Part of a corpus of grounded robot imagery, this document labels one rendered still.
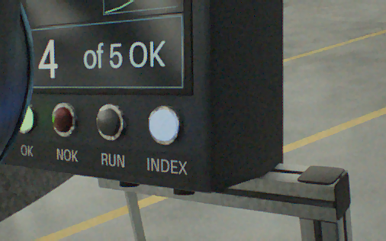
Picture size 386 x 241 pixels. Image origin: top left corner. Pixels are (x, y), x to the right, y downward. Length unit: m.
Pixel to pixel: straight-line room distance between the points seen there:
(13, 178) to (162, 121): 1.43
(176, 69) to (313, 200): 0.14
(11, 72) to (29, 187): 1.62
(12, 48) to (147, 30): 0.19
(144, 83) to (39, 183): 1.48
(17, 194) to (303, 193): 1.44
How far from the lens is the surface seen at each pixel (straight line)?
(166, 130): 0.36
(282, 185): 0.41
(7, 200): 1.77
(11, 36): 0.19
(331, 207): 0.40
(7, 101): 0.19
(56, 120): 0.43
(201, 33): 0.35
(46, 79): 0.45
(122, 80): 0.39
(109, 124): 0.39
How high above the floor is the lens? 1.22
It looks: 17 degrees down
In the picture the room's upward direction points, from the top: 10 degrees counter-clockwise
